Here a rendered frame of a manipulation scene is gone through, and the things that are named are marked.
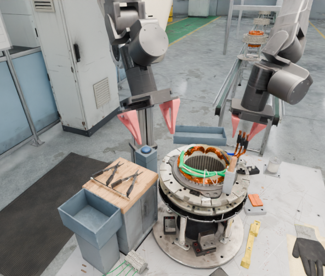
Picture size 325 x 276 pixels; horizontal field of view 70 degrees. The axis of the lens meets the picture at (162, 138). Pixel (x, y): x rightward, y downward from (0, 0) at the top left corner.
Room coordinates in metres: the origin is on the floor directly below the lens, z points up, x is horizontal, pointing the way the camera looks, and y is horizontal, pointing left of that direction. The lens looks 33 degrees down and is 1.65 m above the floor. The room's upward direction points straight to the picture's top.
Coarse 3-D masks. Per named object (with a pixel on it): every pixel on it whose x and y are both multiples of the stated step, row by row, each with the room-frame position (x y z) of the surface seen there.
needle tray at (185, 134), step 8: (176, 128) 1.02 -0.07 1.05; (184, 128) 1.02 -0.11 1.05; (192, 128) 1.02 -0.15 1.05; (200, 128) 1.01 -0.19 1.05; (208, 128) 1.01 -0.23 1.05; (216, 128) 1.00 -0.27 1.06; (224, 128) 0.99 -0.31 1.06; (176, 136) 0.92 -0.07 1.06; (184, 136) 0.92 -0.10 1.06; (192, 136) 0.98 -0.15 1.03; (200, 136) 0.98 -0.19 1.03; (208, 136) 0.98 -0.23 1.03; (216, 136) 0.98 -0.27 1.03; (224, 136) 0.94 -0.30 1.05; (184, 144) 0.92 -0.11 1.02; (208, 144) 0.90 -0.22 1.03; (216, 144) 0.90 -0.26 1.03; (224, 144) 0.90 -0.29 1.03
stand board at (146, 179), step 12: (120, 168) 0.69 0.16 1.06; (132, 168) 0.69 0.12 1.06; (144, 168) 0.69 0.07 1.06; (144, 180) 0.62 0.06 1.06; (96, 192) 0.56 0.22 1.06; (108, 192) 0.56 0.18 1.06; (132, 192) 0.56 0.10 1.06; (144, 192) 0.58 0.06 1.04; (120, 204) 0.51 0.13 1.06; (132, 204) 0.53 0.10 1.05
